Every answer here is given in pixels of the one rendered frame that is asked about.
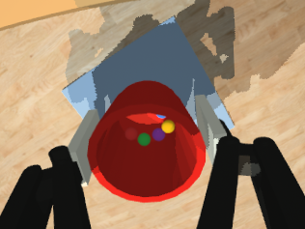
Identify yellow marble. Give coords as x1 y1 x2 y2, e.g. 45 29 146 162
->
162 120 175 133

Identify red marble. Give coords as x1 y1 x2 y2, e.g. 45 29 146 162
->
125 128 138 140

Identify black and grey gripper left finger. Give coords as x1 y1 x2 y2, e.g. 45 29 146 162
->
0 109 100 229

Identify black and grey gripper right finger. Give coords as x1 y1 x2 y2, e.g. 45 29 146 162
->
195 95 305 229

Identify red cup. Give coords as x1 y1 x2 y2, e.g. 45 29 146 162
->
87 80 206 203

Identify purple marble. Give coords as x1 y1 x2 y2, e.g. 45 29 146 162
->
152 128 165 141

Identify green marble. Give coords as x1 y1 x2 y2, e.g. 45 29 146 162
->
138 133 151 146

